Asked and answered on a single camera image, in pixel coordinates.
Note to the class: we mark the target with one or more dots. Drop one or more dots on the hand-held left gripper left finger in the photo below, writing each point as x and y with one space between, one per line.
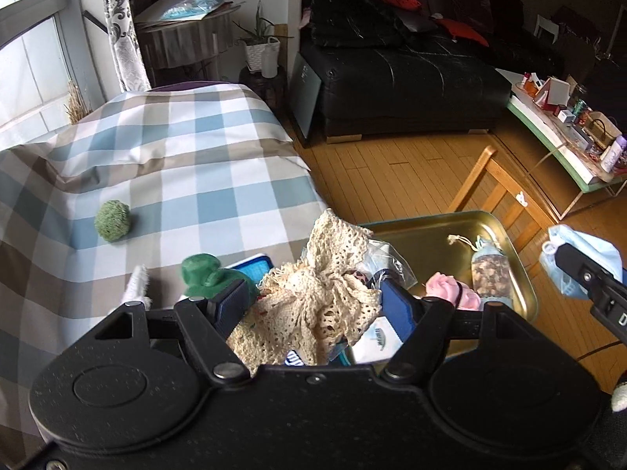
232 308

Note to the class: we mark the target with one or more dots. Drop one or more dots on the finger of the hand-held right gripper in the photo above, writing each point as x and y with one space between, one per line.
588 274

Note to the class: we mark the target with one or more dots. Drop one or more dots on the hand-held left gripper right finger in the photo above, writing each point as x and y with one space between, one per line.
397 311

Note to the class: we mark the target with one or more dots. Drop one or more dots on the blue face mask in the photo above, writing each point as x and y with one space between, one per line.
588 249

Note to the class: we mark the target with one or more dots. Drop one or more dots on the white tissue pack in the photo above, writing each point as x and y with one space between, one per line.
377 342

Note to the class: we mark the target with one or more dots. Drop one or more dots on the blue tissue pack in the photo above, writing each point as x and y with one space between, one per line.
252 267

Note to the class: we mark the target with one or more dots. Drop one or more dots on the white penguin plush green hood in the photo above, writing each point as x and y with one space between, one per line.
201 274

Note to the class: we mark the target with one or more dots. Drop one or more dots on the pink soft cloth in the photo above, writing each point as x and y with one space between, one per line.
443 289

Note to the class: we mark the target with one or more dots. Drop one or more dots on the cream crochet doily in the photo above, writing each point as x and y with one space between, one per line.
303 303

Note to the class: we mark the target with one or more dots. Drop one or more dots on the teal gold metal tray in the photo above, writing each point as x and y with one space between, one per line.
436 249

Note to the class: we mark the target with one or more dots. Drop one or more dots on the white fluffy lamb plush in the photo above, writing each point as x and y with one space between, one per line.
137 286

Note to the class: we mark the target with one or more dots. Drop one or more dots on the green knitted ball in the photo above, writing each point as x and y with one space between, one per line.
112 220

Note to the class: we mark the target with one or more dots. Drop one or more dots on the clear plastic bag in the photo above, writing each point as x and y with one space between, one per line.
387 254

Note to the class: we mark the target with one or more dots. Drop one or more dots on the purple white bottle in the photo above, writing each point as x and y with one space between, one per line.
613 154

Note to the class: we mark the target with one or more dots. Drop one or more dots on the glass coffee table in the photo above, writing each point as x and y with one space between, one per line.
553 137

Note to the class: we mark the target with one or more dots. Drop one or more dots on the wicker basket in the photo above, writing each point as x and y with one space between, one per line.
602 132

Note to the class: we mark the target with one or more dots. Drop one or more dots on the wooden chair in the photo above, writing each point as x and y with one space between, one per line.
482 166

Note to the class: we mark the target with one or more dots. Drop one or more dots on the checked blue beige cloth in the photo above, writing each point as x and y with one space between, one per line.
171 156

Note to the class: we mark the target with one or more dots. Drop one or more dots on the green can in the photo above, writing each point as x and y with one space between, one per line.
582 107

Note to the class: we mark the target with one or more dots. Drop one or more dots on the white card box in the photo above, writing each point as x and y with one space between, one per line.
558 90

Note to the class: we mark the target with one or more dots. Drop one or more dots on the dark wooden plant stand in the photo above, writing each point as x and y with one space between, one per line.
262 90

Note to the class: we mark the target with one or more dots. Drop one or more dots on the leaning glass panel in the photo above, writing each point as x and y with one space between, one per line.
304 98

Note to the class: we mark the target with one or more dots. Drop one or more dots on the black leather sofa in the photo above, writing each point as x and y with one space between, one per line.
406 73

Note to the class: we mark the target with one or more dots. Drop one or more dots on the white chair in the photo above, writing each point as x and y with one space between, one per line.
546 28

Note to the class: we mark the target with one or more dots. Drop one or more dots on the white plastic jug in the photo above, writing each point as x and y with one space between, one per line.
270 61

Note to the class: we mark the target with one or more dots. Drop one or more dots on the dried grass bunch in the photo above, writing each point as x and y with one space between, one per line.
78 105

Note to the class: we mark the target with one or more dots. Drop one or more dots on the potted plant white pot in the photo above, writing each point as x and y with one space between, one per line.
254 54

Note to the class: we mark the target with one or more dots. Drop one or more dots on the round side table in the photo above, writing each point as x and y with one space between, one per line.
186 41

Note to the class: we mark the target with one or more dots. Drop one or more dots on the red cushion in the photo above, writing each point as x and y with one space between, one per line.
397 0
463 32

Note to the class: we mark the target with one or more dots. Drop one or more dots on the patterned curtain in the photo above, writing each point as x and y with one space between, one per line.
125 24

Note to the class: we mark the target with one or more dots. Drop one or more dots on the blue plastic bag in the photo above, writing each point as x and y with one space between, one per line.
193 5

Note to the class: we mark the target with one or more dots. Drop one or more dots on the window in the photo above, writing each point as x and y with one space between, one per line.
34 44

